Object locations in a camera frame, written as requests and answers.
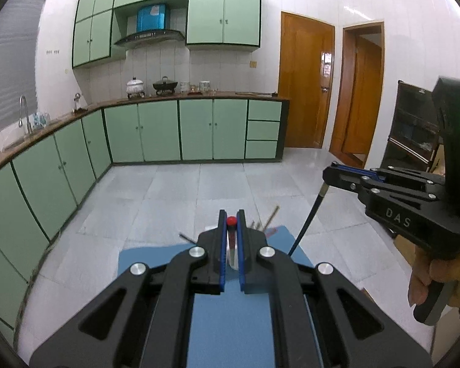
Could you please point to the range hood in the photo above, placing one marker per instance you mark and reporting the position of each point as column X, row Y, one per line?
column 151, row 27

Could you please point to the black wok with lid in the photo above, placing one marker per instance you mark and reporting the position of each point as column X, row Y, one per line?
column 163, row 85

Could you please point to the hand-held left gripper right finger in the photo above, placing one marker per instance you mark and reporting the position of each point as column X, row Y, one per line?
column 240, row 260

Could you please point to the glass cups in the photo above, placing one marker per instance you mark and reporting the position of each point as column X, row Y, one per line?
column 41, row 119

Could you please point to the cardboard box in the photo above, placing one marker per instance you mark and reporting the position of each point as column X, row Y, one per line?
column 440, row 161

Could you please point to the blue table mat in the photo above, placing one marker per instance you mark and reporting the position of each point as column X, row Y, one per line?
column 230, row 333

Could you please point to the black chopstick with metal band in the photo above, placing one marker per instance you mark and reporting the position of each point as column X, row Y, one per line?
column 188, row 237
column 310, row 214

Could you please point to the small glass bottle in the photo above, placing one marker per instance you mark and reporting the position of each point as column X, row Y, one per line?
column 77, row 101

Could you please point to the plain light wooden chopstick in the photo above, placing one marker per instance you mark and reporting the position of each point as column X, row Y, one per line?
column 271, row 218

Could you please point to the white cooking pot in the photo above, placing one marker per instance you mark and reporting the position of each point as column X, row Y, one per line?
column 135, row 87

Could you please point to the green base cabinets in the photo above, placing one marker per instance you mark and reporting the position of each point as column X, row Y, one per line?
column 157, row 130

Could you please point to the person's right hand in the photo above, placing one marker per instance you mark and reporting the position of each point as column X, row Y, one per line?
column 419, row 276

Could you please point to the chrome sink faucet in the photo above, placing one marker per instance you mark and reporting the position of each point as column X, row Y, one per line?
column 23, row 115

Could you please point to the open wooden door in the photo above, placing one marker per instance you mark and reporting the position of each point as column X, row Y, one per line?
column 358, row 96

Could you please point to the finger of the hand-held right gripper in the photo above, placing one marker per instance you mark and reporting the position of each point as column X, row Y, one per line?
column 352, row 170
column 341, row 180

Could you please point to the glass jar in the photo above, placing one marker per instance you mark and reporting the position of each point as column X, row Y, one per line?
column 184, row 85
column 204, row 85

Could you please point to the closed wooden door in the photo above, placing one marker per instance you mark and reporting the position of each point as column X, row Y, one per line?
column 304, row 80

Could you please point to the black glass-front cabinet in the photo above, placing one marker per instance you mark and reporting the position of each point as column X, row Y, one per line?
column 410, row 130

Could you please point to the green wall cabinets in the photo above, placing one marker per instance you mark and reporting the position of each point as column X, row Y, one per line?
column 222, row 15

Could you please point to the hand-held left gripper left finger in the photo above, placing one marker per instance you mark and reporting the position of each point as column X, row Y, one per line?
column 222, row 260

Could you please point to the grey window blind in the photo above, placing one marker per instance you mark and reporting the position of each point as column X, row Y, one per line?
column 11, row 65

